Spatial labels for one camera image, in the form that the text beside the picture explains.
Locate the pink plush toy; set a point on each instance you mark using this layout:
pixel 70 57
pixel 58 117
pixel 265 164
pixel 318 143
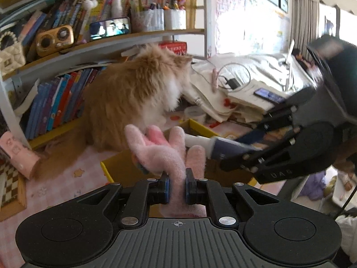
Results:
pixel 170 156

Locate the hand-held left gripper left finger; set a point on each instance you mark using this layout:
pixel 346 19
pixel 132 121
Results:
pixel 165 190

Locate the purple cloth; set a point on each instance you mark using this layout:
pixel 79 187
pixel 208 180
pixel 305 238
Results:
pixel 316 185

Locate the white wooden bookshelf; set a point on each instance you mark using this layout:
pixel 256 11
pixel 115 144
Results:
pixel 156 35

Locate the red cardboard box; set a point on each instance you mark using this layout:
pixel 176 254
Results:
pixel 174 48

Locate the gold retro radio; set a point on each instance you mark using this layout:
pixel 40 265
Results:
pixel 54 40

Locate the black charger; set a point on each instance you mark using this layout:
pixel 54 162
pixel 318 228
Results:
pixel 233 83

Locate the white quilted pearl handbag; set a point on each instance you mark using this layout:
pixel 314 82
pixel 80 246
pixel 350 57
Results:
pixel 11 54

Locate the wooden chess board box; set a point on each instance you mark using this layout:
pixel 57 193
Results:
pixel 9 189

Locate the fluffy orange white cat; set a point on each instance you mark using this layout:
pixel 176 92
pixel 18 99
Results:
pixel 134 89

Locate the clear tape roll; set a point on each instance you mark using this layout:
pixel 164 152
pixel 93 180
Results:
pixel 193 113

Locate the white navy tube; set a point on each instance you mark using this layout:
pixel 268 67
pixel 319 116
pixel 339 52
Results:
pixel 207 145

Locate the white bedding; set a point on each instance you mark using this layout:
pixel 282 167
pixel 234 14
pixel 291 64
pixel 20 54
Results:
pixel 265 64

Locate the stack of white tote bags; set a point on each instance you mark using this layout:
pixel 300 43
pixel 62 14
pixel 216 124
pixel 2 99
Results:
pixel 223 103

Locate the grey curtain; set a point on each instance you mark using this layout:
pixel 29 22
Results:
pixel 305 25

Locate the smartphone with lit screen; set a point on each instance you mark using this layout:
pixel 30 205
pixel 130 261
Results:
pixel 110 28

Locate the white round pen holder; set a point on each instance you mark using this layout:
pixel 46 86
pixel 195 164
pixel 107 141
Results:
pixel 175 19

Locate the dark smartphone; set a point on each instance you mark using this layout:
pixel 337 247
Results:
pixel 269 95

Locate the row of thin colourful books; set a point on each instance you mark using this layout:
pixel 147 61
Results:
pixel 67 14

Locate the row of blue red books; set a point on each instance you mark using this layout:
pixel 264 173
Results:
pixel 55 106

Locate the pink checkered desk cloth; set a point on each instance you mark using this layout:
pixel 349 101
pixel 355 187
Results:
pixel 69 189

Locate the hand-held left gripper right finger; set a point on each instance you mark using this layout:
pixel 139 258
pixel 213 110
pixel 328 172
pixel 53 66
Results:
pixel 189 190

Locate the white wall chart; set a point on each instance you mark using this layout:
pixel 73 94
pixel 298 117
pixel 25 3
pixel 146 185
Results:
pixel 265 28

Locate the pink cylindrical device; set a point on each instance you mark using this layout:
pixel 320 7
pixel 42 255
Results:
pixel 19 156

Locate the yellow cardboard box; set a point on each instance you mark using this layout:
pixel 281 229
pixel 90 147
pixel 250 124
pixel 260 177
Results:
pixel 117 167

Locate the pink wall poster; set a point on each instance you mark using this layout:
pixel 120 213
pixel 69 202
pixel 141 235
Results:
pixel 228 19

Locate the clear pen holder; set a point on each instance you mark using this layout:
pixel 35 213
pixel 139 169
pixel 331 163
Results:
pixel 147 21

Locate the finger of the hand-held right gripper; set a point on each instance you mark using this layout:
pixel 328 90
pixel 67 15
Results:
pixel 251 158
pixel 279 117

